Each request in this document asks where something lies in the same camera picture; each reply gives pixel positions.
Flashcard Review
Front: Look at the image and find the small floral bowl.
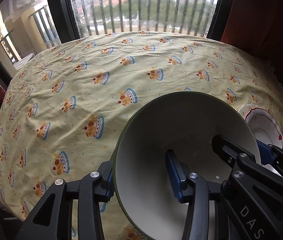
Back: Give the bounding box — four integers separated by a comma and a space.
111, 91, 262, 240

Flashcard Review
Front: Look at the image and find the beaded rim floral plate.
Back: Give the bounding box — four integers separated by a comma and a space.
237, 103, 258, 120

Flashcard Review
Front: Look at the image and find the red trimmed small plate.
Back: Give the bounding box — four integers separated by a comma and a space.
245, 107, 283, 148

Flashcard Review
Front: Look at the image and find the yellow crown print tablecloth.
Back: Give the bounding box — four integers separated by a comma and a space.
0, 31, 283, 240

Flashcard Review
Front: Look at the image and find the outdoor air conditioner unit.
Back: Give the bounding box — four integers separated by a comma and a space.
13, 53, 35, 70

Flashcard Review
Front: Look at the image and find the red curtain right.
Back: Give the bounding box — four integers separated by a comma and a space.
221, 0, 283, 85

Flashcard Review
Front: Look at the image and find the balcony metal railing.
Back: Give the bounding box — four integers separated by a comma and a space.
0, 0, 218, 64

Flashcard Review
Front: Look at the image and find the black window frame post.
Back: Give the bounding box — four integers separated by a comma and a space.
47, 0, 80, 43

